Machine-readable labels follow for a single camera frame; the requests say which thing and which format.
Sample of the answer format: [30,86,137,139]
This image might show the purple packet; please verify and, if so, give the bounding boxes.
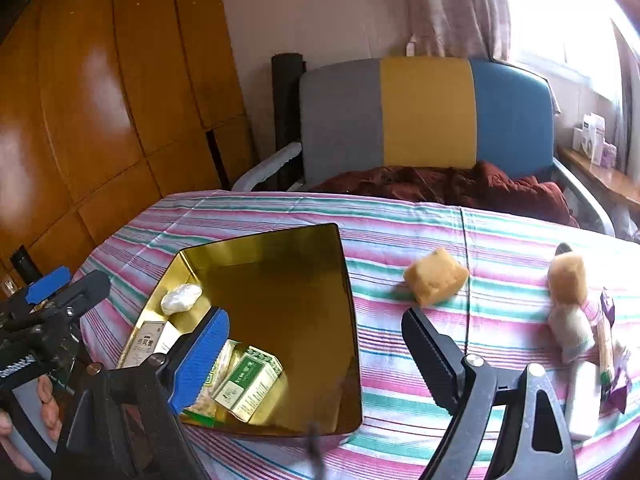
[599,287,633,413]

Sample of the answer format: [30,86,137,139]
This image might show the tan fuzzy roll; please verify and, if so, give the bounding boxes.
[546,242,590,307]

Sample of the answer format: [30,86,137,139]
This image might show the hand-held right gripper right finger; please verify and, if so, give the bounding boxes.
[401,306,578,480]

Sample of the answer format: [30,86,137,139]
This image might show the green carton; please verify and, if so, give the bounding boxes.
[212,345,283,423]

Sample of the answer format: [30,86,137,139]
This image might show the white fuzzy roll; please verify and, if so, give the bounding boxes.
[550,302,596,365]

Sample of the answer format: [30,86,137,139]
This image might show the black post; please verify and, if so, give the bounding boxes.
[271,53,307,192]

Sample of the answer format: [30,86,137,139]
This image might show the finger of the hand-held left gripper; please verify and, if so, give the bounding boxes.
[0,266,72,321]
[20,269,111,331]

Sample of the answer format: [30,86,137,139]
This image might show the striped cloth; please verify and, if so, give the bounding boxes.
[77,190,640,480]

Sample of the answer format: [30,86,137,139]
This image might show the gold tin box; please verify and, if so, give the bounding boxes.
[116,223,363,438]

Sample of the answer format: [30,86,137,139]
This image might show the maroon blanket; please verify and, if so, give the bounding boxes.
[310,160,581,228]

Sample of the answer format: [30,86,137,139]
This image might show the white lump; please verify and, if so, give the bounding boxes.
[161,283,203,316]

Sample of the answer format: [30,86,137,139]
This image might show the yellow green snack packet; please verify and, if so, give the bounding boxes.
[182,340,241,423]

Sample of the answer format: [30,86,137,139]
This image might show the yellow sponge block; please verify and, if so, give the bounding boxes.
[404,247,470,306]

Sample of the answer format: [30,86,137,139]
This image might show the thin black cord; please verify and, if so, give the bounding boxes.
[307,422,327,480]

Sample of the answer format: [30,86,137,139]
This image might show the white cartons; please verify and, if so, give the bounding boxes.
[572,112,607,166]

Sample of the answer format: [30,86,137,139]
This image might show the black bottle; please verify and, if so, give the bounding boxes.
[10,245,42,287]

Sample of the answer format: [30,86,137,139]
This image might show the white rectangular packet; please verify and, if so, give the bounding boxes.
[565,362,601,441]

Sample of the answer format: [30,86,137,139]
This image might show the wooden wardrobe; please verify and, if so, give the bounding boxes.
[0,0,256,276]

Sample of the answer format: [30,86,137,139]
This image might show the grey yellow blue chair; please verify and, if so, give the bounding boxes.
[231,56,616,236]

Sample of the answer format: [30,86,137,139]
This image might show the beige stick packet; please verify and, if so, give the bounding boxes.
[587,302,617,382]

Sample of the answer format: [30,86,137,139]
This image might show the wooden desk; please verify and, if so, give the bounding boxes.
[556,145,640,211]

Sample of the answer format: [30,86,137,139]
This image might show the patterned curtain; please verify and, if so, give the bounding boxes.
[402,0,513,61]
[611,20,640,173]

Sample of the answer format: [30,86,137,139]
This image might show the brown label carton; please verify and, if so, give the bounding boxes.
[122,320,185,368]

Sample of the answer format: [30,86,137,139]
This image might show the person's left hand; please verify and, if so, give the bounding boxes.
[0,374,63,476]

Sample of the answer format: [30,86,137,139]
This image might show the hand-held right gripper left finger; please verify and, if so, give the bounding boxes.
[52,306,230,480]

